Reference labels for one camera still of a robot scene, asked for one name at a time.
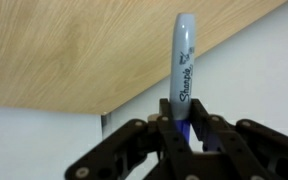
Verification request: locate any grey marker with blue cap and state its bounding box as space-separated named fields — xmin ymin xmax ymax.
xmin=169 ymin=12 xmax=198 ymax=148

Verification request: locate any white partition panel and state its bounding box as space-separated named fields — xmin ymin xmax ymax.
xmin=0 ymin=105 xmax=112 ymax=180

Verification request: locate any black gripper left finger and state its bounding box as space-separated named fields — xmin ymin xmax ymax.
xmin=63 ymin=98 xmax=195 ymax=180

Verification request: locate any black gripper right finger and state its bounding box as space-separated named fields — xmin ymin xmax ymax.
xmin=189 ymin=98 xmax=288 ymax=180

